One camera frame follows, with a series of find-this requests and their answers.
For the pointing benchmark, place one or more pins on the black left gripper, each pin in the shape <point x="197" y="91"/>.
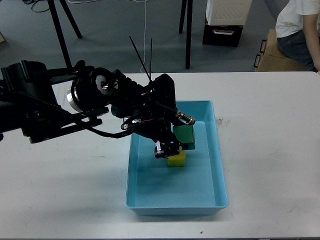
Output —
<point x="150" y="111"/>

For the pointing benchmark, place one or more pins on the yellow block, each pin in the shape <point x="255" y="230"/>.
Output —
<point x="178" y="160"/>

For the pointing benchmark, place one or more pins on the green block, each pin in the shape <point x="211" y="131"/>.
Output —
<point x="185" y="135"/>

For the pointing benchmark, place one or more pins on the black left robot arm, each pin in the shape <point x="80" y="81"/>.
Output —
<point x="50" y="103"/>

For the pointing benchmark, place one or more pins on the black storage box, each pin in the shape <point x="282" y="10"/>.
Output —
<point x="222" y="35"/>

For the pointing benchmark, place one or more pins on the white appliance box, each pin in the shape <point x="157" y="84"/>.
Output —
<point x="227" y="12"/>

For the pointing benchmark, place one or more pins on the blue plastic bin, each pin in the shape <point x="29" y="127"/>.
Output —
<point x="197" y="188"/>

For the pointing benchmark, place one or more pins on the black zip tie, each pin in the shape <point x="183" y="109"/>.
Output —
<point x="147" y="72"/>

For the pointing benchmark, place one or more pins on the black tripod legs right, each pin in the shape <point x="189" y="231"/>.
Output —
<point x="186" y="13"/>

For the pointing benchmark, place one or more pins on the seated person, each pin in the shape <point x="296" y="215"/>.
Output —
<point x="298" y="32"/>

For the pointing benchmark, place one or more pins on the cardboard box with handles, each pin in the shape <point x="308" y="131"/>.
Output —
<point x="271" y="59"/>

